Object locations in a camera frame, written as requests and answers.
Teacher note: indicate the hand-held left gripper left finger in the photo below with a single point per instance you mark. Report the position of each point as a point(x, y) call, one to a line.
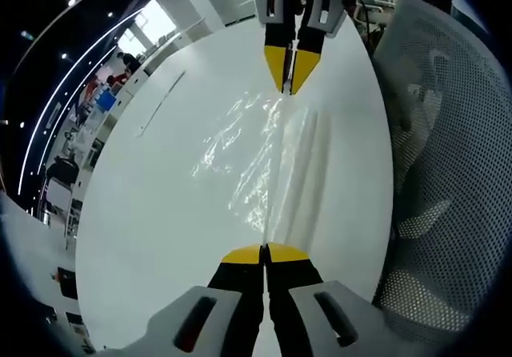
point(224, 317)

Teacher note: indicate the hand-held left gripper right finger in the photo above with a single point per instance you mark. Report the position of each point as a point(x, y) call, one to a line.
point(304, 317)

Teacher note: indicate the clear plastic food packaging bag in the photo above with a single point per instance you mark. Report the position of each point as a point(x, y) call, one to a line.
point(228, 149)
point(298, 173)

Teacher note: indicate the bright window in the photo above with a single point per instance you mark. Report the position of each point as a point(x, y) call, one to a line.
point(152, 25)

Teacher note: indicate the black box appliance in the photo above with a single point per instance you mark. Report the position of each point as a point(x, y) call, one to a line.
point(68, 283)

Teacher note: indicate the grey mesh office chair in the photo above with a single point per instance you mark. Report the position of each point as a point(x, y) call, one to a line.
point(448, 153)

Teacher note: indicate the blue plastic crate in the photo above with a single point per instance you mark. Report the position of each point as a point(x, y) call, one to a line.
point(106, 101)

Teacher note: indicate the white square pillar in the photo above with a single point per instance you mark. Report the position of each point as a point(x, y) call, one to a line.
point(32, 261)

